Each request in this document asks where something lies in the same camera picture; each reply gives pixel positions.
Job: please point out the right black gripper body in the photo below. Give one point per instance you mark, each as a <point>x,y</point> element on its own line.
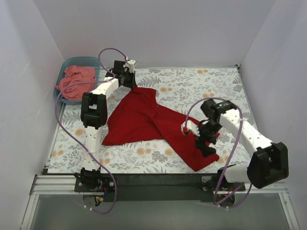
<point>206,138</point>

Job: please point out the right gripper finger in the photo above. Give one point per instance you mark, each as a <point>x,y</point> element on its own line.
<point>204,148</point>
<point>210,138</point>

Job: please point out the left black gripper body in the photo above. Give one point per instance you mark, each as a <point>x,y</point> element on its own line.
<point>128,80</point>

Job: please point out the dark red t shirt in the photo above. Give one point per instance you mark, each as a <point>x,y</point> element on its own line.
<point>138,117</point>

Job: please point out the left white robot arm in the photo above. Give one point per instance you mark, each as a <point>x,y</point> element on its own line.
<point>94,117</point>

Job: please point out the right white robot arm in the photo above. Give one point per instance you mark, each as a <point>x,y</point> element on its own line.
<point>268,160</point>

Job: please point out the floral patterned table mat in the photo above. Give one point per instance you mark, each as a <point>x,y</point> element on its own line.
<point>177,89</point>

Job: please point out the pink t shirt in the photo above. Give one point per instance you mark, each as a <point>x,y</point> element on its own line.
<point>76,74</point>

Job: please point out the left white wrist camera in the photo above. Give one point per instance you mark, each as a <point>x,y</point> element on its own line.
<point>130,65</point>

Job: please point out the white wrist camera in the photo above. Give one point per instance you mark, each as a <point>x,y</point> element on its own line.
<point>190,127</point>
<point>130,65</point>

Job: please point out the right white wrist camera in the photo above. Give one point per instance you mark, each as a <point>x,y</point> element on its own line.
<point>190,127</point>

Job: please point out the aluminium frame rail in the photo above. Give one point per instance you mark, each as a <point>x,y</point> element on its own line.
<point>46,185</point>

